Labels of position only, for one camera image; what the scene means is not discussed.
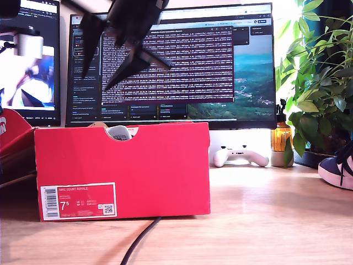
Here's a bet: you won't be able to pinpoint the red shoebox with hinged lid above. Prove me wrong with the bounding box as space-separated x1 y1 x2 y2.
0 108 212 222

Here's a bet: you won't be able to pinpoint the dark teal curtain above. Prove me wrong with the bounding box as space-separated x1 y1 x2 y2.
303 0 353 31

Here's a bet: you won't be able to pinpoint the blue suede shoe white stripes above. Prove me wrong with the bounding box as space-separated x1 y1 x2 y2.
106 125 132 141
318 139 353 191

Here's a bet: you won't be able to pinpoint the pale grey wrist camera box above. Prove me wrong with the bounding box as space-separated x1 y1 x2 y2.
0 26 44 59

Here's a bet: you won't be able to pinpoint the large black computer monitor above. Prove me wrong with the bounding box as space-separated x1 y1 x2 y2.
65 2 277 130

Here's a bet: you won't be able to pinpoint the amber bottle with white base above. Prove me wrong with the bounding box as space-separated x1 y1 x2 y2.
270 98 295 168

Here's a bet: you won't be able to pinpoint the white game controller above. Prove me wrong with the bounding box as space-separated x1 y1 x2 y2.
212 145 270 168

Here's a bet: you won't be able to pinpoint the green leafy potted plant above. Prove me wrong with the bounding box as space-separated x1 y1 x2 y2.
275 0 353 158

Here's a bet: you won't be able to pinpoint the small black computer monitor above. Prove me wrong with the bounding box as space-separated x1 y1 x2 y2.
0 0 61 127

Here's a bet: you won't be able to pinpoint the black cable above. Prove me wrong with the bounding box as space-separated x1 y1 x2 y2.
120 216 163 265

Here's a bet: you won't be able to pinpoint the black rectangular planter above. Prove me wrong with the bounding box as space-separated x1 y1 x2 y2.
293 150 337 169

